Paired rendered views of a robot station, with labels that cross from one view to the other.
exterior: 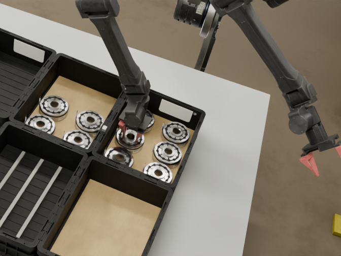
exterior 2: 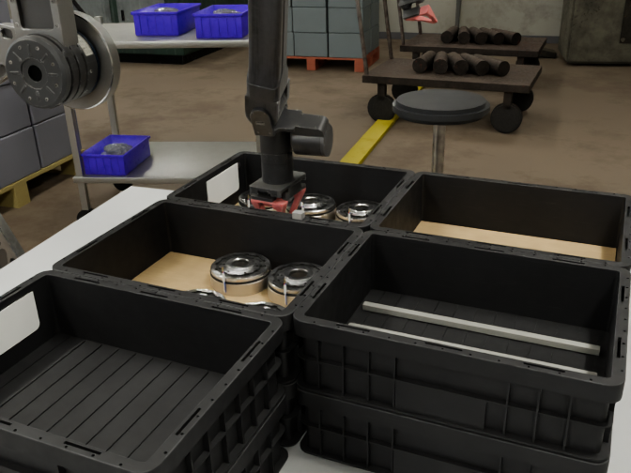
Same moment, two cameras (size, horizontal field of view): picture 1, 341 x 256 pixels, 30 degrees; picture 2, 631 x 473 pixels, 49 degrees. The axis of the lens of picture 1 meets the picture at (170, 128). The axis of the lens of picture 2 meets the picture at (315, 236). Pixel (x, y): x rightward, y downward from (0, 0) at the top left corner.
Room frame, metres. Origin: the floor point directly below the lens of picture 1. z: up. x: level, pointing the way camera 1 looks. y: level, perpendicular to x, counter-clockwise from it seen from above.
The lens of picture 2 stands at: (1.07, 1.23, 1.40)
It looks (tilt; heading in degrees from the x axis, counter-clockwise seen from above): 25 degrees down; 290
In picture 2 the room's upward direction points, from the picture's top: 2 degrees counter-clockwise
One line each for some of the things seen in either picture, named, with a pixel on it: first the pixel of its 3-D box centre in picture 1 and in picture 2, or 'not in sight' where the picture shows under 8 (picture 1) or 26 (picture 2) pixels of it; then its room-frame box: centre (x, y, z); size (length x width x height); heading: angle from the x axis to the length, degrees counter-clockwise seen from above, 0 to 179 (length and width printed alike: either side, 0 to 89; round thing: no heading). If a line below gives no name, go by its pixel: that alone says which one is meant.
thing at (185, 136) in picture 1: (176, 132); (263, 197); (1.63, -0.02, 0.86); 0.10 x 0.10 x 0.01
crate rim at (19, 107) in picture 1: (72, 101); (214, 253); (1.55, 0.36, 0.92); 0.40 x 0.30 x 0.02; 176
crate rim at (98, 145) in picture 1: (151, 133); (294, 189); (1.53, 0.06, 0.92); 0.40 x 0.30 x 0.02; 176
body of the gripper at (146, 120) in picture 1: (136, 114); (277, 169); (1.53, 0.13, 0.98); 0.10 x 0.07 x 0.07; 82
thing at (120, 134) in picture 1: (130, 137); not in sight; (1.53, 0.12, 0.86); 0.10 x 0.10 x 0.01
